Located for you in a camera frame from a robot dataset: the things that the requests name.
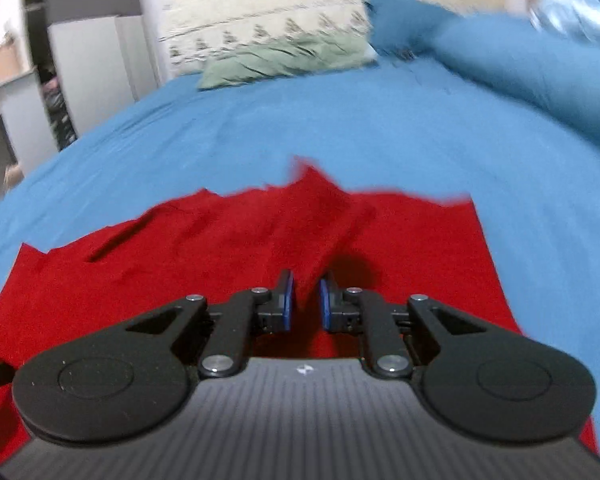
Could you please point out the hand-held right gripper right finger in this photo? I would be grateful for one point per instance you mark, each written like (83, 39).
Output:
(324, 305)

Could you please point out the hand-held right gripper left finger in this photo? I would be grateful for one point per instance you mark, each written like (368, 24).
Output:
(289, 301)

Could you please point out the red cloth garment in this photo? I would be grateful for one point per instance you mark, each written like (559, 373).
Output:
(240, 240)

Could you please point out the green pillow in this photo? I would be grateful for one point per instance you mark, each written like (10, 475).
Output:
(285, 57)

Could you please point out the grey side shelf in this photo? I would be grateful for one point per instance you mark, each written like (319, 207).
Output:
(0, 110)

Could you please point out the cream patterned pillow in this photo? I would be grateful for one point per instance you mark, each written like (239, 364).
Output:
(280, 5)

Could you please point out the blue duvet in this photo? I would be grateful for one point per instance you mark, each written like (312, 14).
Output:
(505, 55)

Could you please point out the grey white wardrobe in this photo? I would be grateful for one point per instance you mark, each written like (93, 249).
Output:
(87, 45)

